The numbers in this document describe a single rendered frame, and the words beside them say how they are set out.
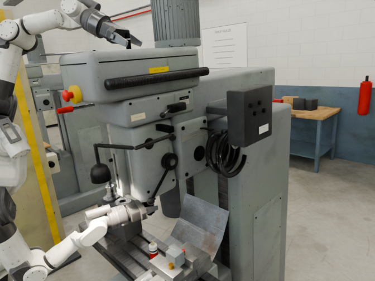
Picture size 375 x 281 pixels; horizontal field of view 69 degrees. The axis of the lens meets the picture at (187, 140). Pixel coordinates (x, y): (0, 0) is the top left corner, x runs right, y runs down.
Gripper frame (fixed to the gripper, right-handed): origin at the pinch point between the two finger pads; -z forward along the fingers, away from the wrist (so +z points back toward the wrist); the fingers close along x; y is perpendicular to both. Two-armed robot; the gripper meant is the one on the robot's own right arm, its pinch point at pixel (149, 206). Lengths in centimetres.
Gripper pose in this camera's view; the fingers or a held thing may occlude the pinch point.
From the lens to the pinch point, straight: 126.7
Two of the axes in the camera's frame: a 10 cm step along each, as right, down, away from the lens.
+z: -8.7, 2.0, -4.5
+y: 0.6, 9.5, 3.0
